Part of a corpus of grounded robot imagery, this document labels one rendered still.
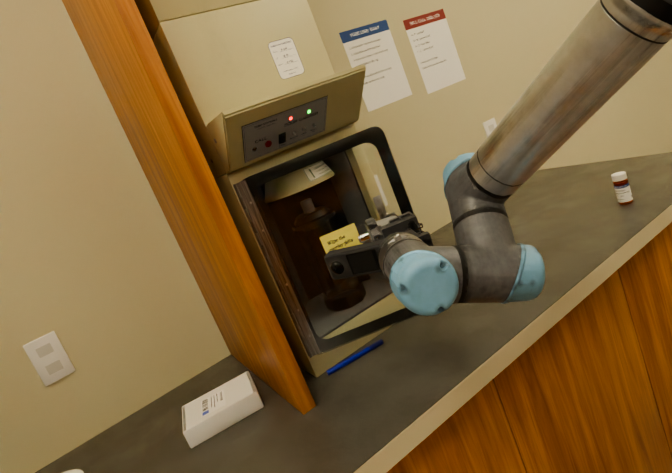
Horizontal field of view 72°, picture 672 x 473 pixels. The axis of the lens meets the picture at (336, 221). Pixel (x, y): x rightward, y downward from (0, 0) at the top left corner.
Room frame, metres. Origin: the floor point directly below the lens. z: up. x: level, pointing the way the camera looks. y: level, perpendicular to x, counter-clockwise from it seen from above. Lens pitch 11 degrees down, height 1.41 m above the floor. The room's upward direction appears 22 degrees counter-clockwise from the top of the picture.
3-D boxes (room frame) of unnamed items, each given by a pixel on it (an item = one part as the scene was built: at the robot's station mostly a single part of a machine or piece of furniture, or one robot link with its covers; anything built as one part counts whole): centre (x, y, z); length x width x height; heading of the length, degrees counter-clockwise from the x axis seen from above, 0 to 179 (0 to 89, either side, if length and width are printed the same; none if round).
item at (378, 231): (0.72, -0.08, 1.20); 0.12 x 0.09 x 0.08; 0
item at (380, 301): (0.91, 0.00, 1.19); 0.30 x 0.01 x 0.40; 90
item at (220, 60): (1.10, 0.08, 1.33); 0.32 x 0.25 x 0.77; 117
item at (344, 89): (0.94, 0.00, 1.46); 0.32 x 0.12 x 0.10; 117
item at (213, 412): (0.92, 0.38, 0.96); 0.16 x 0.12 x 0.04; 107
